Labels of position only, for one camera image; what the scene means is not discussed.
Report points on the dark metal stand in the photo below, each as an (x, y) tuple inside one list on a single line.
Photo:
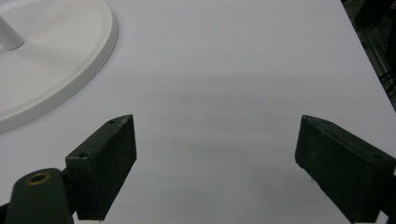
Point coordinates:
[(378, 37)]

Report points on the white round lamp base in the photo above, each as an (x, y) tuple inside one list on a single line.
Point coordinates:
[(53, 62)]

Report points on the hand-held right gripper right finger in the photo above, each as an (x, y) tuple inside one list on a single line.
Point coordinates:
[(342, 168)]

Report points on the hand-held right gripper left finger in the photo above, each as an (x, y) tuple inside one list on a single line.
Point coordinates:
[(99, 168)]

